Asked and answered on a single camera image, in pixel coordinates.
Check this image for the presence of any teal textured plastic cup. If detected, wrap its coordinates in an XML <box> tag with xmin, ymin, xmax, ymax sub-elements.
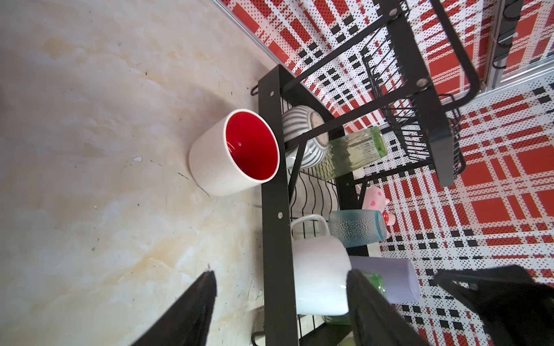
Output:
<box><xmin>328</xmin><ymin>209</ymin><xmax>389</xmax><ymax>248</ymax></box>

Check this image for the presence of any tall green glass cup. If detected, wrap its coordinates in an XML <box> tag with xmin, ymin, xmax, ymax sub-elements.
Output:
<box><xmin>314</xmin><ymin>127</ymin><xmax>388</xmax><ymax>181</ymax></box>

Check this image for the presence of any black wire dish rack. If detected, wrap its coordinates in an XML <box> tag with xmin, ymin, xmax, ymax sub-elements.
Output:
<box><xmin>253</xmin><ymin>1</ymin><xmax>480</xmax><ymax>345</ymax></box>

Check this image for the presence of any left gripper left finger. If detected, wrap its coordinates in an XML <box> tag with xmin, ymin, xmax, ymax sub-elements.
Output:
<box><xmin>134</xmin><ymin>270</ymin><xmax>217</xmax><ymax>345</ymax></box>

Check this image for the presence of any pink pig plush red dress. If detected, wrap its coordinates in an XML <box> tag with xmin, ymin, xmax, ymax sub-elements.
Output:
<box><xmin>362</xmin><ymin>185</ymin><xmax>396</xmax><ymax>226</ymax></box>

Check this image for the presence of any ribbed grey-green cup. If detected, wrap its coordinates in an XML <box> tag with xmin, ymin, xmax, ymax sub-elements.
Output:
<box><xmin>280</xmin><ymin>104</ymin><xmax>330</xmax><ymax>170</ymax></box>

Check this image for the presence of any lilac plastic cup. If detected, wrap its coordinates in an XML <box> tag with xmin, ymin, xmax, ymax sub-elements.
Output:
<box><xmin>349</xmin><ymin>256</ymin><xmax>421</xmax><ymax>304</ymax></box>

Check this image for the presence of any white mug red inside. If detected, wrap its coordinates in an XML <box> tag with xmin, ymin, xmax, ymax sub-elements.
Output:
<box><xmin>188</xmin><ymin>109</ymin><xmax>281</xmax><ymax>197</ymax></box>

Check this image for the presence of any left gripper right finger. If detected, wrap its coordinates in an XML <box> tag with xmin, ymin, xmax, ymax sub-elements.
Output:
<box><xmin>346</xmin><ymin>270</ymin><xmax>428</xmax><ymax>346</ymax></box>

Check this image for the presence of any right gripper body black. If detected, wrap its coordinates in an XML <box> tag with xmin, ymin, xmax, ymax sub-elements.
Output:
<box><xmin>434</xmin><ymin>265</ymin><xmax>553</xmax><ymax>345</ymax></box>

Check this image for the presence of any white ceramic mug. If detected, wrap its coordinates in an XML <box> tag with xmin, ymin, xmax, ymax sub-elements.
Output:
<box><xmin>291</xmin><ymin>214</ymin><xmax>352</xmax><ymax>316</ymax></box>

